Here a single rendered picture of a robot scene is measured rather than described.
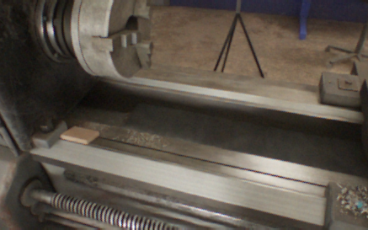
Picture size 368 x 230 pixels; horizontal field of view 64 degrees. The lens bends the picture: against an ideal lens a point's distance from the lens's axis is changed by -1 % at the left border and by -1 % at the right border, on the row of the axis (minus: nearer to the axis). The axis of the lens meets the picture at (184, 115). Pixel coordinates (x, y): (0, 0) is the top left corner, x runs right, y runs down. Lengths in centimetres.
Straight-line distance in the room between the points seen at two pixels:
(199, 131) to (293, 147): 30
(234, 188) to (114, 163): 30
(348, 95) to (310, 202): 40
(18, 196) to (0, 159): 11
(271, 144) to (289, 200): 31
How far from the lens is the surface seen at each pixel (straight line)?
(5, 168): 91
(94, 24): 70
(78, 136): 85
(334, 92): 100
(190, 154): 78
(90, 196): 99
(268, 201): 71
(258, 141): 99
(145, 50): 81
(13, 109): 81
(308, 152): 100
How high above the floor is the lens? 141
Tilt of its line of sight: 40 degrees down
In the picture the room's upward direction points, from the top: 2 degrees counter-clockwise
